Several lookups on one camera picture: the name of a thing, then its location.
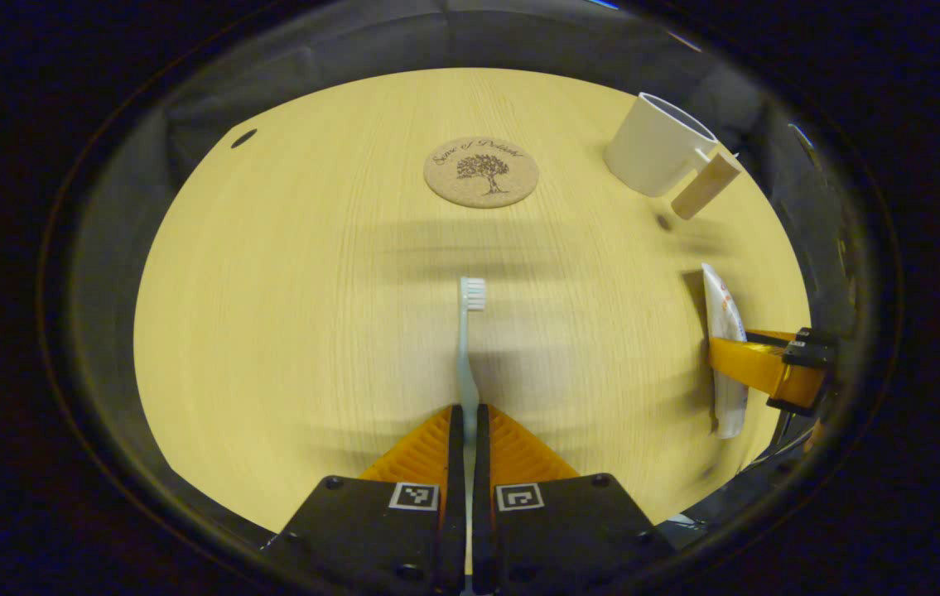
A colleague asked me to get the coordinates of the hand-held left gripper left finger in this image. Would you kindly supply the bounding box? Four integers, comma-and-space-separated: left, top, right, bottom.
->
263, 404, 467, 596

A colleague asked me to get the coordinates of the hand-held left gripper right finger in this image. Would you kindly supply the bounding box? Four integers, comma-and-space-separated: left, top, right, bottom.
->
472, 404, 676, 596

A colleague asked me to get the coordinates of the white toothpaste tube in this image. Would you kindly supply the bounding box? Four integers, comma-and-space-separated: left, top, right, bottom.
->
701, 263, 750, 440

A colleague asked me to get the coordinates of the pale green toothbrush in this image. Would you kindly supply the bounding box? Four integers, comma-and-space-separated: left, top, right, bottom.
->
456, 277, 488, 594

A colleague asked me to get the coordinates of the white cup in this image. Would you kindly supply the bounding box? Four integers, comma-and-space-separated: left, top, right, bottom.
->
603, 92, 744, 221

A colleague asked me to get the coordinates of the round cork coaster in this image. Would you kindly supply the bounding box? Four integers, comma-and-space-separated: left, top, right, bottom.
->
423, 137, 540, 209

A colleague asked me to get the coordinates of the light wooden desktop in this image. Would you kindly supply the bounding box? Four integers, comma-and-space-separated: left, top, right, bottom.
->
133, 68, 812, 535

